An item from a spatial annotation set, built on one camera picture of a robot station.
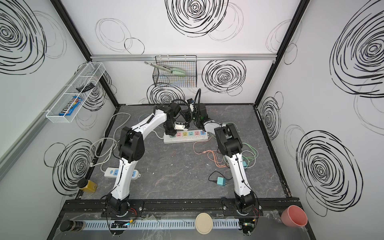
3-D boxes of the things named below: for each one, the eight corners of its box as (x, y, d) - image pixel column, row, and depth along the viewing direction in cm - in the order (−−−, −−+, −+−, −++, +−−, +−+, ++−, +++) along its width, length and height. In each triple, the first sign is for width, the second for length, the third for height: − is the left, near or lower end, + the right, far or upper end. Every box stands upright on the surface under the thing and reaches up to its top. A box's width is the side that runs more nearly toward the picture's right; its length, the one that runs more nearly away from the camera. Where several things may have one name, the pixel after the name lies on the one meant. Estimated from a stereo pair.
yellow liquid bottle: (85, 193, 81) (74, 188, 73) (89, 184, 84) (79, 178, 76) (96, 193, 81) (86, 188, 73) (99, 184, 84) (90, 178, 76)
